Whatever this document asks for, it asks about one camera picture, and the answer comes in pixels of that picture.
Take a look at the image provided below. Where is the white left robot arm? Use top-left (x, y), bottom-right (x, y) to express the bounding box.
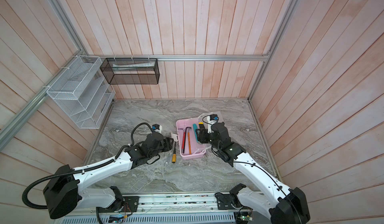
top-left (43, 132), bottom-right (174, 219)

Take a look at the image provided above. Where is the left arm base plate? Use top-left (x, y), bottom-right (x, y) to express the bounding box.
top-left (98, 196), bottom-right (140, 214)

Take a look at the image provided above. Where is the orange handled screwdriver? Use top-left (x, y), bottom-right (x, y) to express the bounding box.
top-left (172, 142), bottom-right (177, 164)

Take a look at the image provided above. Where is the yellow black utility knife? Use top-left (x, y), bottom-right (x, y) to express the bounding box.
top-left (196, 129), bottom-right (201, 138)

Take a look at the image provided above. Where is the pink tool box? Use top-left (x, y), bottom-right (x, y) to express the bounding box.
top-left (176, 111), bottom-right (224, 160)

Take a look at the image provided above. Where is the black mesh wall basket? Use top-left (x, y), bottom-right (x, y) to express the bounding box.
top-left (101, 57), bottom-right (160, 85)

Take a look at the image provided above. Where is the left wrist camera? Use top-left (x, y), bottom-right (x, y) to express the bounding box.
top-left (152, 124), bottom-right (163, 134)

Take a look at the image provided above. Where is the black corrugated cable conduit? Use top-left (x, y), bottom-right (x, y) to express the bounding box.
top-left (21, 122), bottom-right (154, 210)

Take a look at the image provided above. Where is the teal utility knife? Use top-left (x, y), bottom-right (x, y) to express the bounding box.
top-left (193, 123), bottom-right (199, 142)

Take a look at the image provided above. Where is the white wire mesh shelf rack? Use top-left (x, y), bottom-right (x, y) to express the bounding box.
top-left (47, 56), bottom-right (116, 129)

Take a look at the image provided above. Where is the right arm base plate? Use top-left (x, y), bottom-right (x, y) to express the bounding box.
top-left (214, 192), bottom-right (254, 211)

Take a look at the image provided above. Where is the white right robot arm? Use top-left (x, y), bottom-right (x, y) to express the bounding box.
top-left (196, 122), bottom-right (311, 224)

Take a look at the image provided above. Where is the aluminium mounting rail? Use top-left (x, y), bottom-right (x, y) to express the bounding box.
top-left (51, 190), bottom-right (301, 217)

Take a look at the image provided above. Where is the steel hex key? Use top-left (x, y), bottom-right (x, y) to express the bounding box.
top-left (184, 127), bottom-right (191, 140)

